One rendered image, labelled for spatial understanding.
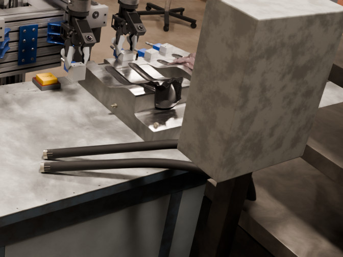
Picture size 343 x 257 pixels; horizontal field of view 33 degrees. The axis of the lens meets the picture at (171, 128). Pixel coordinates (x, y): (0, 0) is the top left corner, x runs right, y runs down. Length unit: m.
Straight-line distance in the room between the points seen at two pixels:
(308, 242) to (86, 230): 0.67
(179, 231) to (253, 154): 0.81
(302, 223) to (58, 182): 0.73
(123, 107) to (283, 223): 0.69
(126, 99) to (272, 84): 0.83
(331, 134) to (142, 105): 0.64
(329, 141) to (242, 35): 0.62
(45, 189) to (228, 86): 0.68
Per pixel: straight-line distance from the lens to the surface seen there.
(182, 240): 2.19
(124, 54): 2.31
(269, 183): 1.94
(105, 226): 1.88
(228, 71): 1.25
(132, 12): 2.28
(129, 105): 2.02
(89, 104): 2.16
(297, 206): 1.88
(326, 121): 1.85
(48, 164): 1.75
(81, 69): 2.07
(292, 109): 1.41
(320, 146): 1.70
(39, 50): 2.62
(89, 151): 1.79
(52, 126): 2.00
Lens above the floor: 1.81
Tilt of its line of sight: 29 degrees down
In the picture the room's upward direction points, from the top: 11 degrees clockwise
